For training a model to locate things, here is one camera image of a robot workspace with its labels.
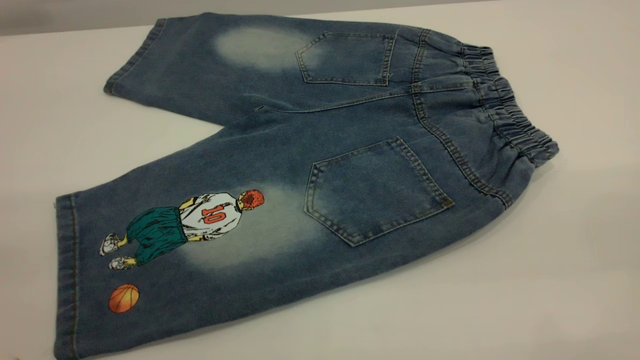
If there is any blue denim shorts basketball print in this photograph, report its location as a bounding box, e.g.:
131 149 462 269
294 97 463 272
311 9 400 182
53 12 560 360

